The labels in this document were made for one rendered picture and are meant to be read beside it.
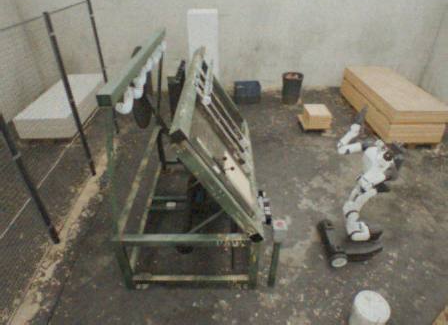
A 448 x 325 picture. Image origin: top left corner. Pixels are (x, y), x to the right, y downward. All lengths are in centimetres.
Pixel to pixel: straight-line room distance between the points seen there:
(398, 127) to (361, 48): 321
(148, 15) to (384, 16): 563
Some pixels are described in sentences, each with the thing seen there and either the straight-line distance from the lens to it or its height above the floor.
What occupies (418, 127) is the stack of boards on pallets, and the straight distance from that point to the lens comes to 615.
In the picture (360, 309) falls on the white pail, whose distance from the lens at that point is 313.
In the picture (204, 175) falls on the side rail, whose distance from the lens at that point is 226.
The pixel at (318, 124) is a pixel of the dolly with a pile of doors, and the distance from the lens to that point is 605.
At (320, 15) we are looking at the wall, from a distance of 801.
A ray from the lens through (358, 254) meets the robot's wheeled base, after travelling 379.
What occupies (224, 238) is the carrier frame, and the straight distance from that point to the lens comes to 279.
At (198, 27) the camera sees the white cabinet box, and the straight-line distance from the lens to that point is 626.
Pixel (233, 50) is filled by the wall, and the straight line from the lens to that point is 780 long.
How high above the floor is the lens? 292
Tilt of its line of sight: 34 degrees down
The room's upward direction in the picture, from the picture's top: 1 degrees counter-clockwise
